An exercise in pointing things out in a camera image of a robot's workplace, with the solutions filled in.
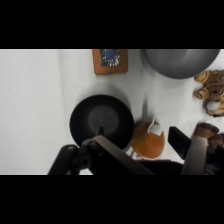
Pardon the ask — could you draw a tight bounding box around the black round bowl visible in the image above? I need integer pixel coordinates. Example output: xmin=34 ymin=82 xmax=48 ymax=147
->
xmin=68 ymin=94 xmax=136 ymax=152

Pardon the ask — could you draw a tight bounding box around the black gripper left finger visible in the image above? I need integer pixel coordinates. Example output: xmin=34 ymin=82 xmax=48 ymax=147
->
xmin=47 ymin=134 xmax=155 ymax=175

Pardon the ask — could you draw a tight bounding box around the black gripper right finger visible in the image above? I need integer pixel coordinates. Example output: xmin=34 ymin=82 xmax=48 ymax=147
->
xmin=167 ymin=126 xmax=224 ymax=175

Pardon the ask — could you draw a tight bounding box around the orange wooden block blue pattern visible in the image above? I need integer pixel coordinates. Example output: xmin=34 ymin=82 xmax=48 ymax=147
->
xmin=91 ymin=49 xmax=129 ymax=76

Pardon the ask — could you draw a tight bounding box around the orange round plush toy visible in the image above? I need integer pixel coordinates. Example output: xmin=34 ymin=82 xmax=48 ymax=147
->
xmin=129 ymin=117 xmax=166 ymax=160

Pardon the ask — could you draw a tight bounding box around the grey metal bowl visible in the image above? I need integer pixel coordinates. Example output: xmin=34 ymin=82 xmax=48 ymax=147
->
xmin=143 ymin=49 xmax=222 ymax=80

